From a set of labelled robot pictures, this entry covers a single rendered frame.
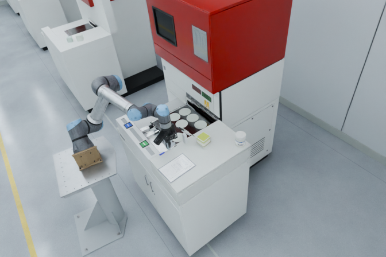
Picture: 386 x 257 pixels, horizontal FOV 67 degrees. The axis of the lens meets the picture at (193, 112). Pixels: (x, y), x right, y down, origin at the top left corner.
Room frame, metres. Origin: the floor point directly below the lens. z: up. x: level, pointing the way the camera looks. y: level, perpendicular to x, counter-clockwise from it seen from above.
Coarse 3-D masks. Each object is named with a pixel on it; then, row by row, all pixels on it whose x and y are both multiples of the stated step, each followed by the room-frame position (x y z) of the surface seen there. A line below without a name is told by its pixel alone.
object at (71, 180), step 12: (96, 144) 1.67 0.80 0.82; (108, 144) 1.66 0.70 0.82; (60, 156) 1.58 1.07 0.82; (108, 156) 1.53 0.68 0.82; (60, 168) 1.46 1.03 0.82; (72, 168) 1.44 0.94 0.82; (96, 168) 1.42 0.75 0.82; (108, 168) 1.41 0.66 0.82; (60, 180) 1.34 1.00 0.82; (72, 180) 1.33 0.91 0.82; (84, 180) 1.32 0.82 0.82; (96, 180) 1.31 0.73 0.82; (60, 192) 1.24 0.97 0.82; (72, 192) 1.23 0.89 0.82
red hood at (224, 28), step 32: (160, 0) 2.11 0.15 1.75; (192, 0) 1.86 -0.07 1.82; (224, 0) 1.80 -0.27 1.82; (256, 0) 1.83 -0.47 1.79; (288, 0) 2.00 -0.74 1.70; (160, 32) 2.19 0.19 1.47; (192, 32) 1.78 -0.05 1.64; (224, 32) 1.69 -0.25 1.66; (256, 32) 1.84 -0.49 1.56; (192, 64) 1.82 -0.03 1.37; (224, 64) 1.69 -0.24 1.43; (256, 64) 1.85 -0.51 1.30
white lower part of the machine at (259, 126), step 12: (168, 96) 2.33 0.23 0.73; (264, 108) 1.92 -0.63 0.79; (276, 108) 2.01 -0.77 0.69; (240, 120) 1.77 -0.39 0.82; (252, 120) 1.85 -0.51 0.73; (264, 120) 1.93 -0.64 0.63; (252, 132) 1.85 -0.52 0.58; (264, 132) 1.94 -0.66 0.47; (252, 144) 1.86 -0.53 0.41; (264, 144) 1.95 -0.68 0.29; (252, 156) 1.88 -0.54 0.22; (264, 156) 1.97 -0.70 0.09
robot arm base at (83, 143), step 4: (84, 136) 1.55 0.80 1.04; (72, 140) 1.52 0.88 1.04; (76, 140) 1.51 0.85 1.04; (80, 140) 1.51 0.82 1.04; (84, 140) 1.52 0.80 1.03; (88, 140) 1.53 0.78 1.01; (76, 144) 1.49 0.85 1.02; (80, 144) 1.48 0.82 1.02; (84, 144) 1.49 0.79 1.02; (88, 144) 1.51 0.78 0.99; (92, 144) 1.52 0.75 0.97; (76, 148) 1.47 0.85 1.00; (80, 148) 1.46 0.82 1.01; (84, 148) 1.46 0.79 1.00; (76, 152) 1.44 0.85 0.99
